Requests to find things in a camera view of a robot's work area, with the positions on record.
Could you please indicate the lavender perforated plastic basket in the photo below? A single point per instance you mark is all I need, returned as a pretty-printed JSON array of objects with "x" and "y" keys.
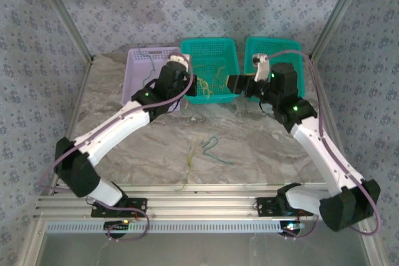
[{"x": 137, "y": 66}]

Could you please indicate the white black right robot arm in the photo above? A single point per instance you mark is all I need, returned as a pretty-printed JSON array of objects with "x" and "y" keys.
[{"x": 318, "y": 154}]

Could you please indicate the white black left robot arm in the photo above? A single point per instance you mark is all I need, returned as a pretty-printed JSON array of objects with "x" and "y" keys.
[{"x": 109, "y": 132}]

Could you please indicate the small controller board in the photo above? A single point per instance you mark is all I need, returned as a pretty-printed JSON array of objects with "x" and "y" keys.
[
  {"x": 117, "y": 225},
  {"x": 291, "y": 226}
]

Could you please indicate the aluminium frame post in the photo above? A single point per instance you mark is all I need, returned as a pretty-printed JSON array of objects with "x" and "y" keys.
[
  {"x": 64, "y": 13},
  {"x": 338, "y": 13}
]

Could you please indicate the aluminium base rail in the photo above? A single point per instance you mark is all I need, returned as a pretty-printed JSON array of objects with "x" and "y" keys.
[{"x": 199, "y": 200}]

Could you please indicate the aluminium side rail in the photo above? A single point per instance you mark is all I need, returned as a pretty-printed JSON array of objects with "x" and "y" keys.
[
  {"x": 335, "y": 129},
  {"x": 72, "y": 122}
]

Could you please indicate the teal perforated plastic basket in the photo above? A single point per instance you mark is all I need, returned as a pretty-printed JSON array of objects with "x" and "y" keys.
[
  {"x": 280, "y": 45},
  {"x": 205, "y": 51}
]

